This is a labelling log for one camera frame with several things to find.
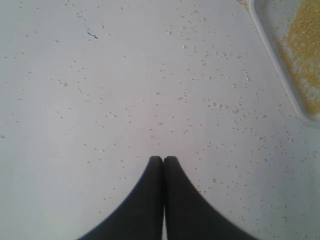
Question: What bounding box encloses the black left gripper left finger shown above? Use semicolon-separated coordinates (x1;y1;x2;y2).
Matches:
80;156;164;240

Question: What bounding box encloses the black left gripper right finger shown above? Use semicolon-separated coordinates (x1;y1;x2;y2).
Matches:
163;156;255;240

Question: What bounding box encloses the yellow grain pile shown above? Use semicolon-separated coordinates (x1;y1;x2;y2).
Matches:
277;0;320;115

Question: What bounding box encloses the white plastic tray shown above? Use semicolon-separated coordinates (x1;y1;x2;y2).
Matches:
248;0;320;128

